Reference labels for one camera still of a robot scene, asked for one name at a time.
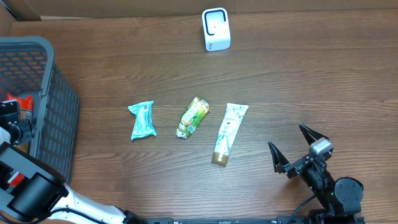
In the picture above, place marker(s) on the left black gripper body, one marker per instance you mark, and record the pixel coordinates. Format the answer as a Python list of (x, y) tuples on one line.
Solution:
[(27, 129)]

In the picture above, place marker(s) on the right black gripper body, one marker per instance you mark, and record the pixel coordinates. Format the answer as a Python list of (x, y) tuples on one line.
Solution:
[(297, 166)]

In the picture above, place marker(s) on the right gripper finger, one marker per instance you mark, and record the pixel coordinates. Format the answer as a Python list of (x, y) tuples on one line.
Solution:
[(310, 135), (279, 161)]

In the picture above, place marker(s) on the orange spaghetti packet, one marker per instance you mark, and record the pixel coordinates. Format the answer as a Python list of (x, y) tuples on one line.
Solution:
[(25, 112)]

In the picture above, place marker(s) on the white cream tube gold cap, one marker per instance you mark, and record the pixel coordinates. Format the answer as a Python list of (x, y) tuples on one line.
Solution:
[(229, 128)]

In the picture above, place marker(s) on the green juice carton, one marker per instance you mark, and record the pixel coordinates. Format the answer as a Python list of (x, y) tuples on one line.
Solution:
[(192, 117)]

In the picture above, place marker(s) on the teal snack packet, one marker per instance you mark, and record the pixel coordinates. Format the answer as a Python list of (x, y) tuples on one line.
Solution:
[(143, 126)]

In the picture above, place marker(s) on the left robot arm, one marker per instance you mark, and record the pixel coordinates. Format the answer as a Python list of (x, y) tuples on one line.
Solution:
[(32, 191)]

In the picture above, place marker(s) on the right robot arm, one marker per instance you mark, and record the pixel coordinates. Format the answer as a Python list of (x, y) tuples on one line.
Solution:
[(333, 201)]

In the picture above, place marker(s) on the white barcode scanner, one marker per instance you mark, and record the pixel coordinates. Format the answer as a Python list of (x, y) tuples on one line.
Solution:
[(216, 29)]

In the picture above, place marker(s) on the grey plastic basket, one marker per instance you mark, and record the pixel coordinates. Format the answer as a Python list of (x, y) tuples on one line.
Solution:
[(28, 68)]

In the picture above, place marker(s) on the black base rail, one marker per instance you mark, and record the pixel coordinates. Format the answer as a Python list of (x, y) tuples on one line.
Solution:
[(224, 221)]

